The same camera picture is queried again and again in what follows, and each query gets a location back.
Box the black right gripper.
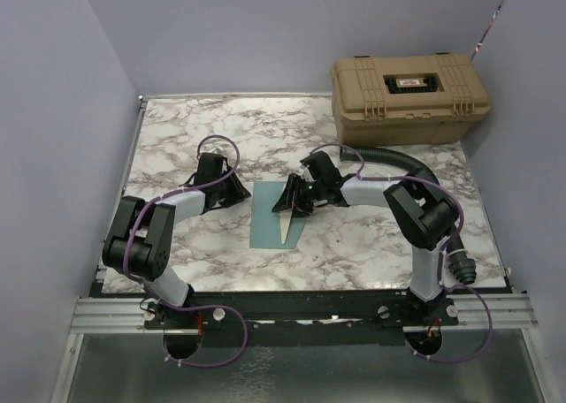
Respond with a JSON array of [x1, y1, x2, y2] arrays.
[[273, 172, 326, 217]]

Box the beige paper letter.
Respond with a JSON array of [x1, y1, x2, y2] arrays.
[[279, 210, 292, 244]]

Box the light blue paper envelope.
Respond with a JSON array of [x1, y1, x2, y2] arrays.
[[249, 181, 306, 249]]

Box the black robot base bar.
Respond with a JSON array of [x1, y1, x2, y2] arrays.
[[77, 289, 458, 348]]

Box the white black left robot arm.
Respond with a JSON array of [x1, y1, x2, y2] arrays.
[[102, 153, 250, 328]]

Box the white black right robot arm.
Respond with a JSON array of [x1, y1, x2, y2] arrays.
[[272, 151, 470, 324]]

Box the tan plastic tool case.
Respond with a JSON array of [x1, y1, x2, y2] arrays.
[[332, 53, 491, 147]]

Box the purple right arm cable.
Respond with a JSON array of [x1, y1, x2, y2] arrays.
[[304, 142, 495, 364]]

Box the black corrugated hose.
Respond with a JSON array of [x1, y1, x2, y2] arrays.
[[339, 144, 478, 285]]

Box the aluminium rail frame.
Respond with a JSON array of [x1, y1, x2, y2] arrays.
[[47, 94, 547, 403]]

